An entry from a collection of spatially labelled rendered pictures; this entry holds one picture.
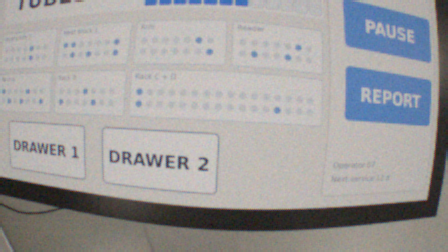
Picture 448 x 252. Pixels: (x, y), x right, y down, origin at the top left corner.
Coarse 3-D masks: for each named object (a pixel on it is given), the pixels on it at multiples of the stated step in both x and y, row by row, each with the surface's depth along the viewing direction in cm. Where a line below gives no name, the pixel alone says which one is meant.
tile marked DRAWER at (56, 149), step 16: (16, 128) 29; (32, 128) 29; (48, 128) 29; (64, 128) 29; (80, 128) 29; (16, 144) 29; (32, 144) 29; (48, 144) 29; (64, 144) 29; (80, 144) 29; (16, 160) 29; (32, 160) 29; (48, 160) 29; (64, 160) 29; (80, 160) 29; (64, 176) 29; (80, 176) 29
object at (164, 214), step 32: (0, 192) 29; (32, 192) 29; (64, 192) 29; (160, 224) 29; (192, 224) 29; (224, 224) 29; (256, 224) 29; (288, 224) 29; (320, 224) 29; (352, 224) 30
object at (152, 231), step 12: (144, 228) 54; (156, 228) 52; (168, 228) 52; (180, 228) 51; (156, 240) 55; (168, 240) 54; (180, 240) 54; (192, 240) 54; (204, 240) 54; (216, 240) 53; (228, 240) 53; (240, 240) 55
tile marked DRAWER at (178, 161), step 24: (120, 144) 29; (144, 144) 29; (168, 144) 29; (192, 144) 29; (216, 144) 29; (120, 168) 29; (144, 168) 29; (168, 168) 29; (192, 168) 29; (216, 168) 29; (192, 192) 29; (216, 192) 29
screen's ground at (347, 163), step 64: (0, 0) 27; (64, 0) 28; (384, 0) 28; (384, 64) 28; (0, 128) 29; (192, 128) 29; (256, 128) 29; (384, 128) 29; (128, 192) 29; (256, 192) 29; (320, 192) 29; (384, 192) 29
